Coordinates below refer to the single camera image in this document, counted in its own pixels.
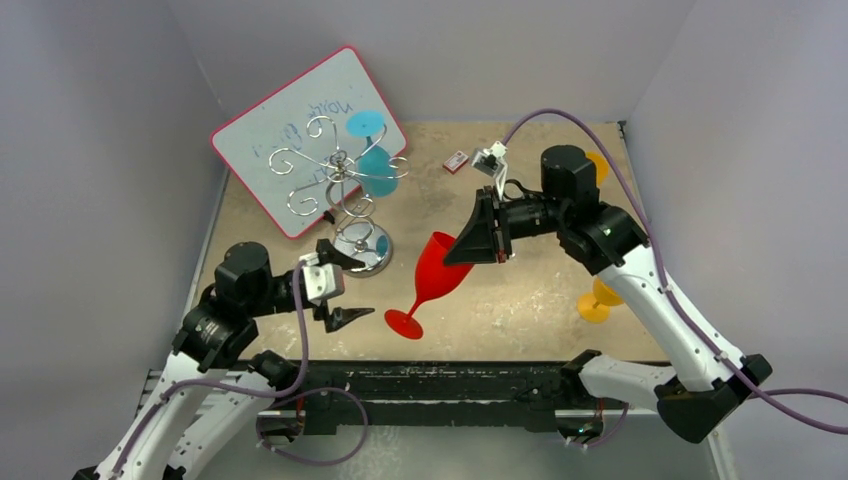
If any red plastic wine glass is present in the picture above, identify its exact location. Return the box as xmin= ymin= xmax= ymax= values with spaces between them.
xmin=384 ymin=231 xmax=473 ymax=340

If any teal plastic wine glass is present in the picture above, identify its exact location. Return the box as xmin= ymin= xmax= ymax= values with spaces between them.
xmin=346 ymin=110 xmax=398 ymax=197

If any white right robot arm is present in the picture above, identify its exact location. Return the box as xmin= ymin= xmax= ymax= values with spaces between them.
xmin=444 ymin=143 xmax=772 ymax=443

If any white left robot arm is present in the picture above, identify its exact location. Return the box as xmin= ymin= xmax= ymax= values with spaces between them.
xmin=74 ymin=239 xmax=371 ymax=479

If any chrome wine glass rack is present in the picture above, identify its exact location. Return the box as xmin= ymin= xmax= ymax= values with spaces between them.
xmin=267 ymin=115 xmax=410 ymax=278

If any yellow wine glass far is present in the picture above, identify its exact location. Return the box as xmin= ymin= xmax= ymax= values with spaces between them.
xmin=586 ymin=152 xmax=610 ymax=187

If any yellow wine glass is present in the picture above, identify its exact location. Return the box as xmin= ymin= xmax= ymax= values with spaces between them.
xmin=586 ymin=152 xmax=610 ymax=187
xmin=576 ymin=277 xmax=624 ymax=324

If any yellow wine glass near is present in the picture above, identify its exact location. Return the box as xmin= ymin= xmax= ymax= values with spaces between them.
xmin=576 ymin=277 xmax=624 ymax=324

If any small red white box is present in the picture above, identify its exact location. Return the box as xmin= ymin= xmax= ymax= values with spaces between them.
xmin=442 ymin=151 xmax=469 ymax=174

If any red-framed whiteboard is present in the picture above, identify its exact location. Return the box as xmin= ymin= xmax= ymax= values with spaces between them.
xmin=210 ymin=46 xmax=407 ymax=239

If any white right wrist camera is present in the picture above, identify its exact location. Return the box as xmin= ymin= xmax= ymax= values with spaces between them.
xmin=471 ymin=141 xmax=508 ymax=200

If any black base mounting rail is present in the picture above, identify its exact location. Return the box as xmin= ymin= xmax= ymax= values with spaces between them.
xmin=225 ymin=359 xmax=639 ymax=437

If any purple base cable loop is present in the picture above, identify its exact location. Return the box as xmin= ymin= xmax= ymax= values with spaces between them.
xmin=254 ymin=384 xmax=370 ymax=466

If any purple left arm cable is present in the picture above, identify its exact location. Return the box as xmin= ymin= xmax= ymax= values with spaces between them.
xmin=112 ymin=261 xmax=313 ymax=480

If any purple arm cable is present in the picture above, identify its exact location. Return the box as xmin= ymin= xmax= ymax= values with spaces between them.
xmin=500 ymin=107 xmax=848 ymax=437
xmin=112 ymin=261 xmax=313 ymax=480

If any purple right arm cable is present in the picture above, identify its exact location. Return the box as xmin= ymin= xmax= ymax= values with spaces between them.
xmin=500 ymin=107 xmax=848 ymax=437

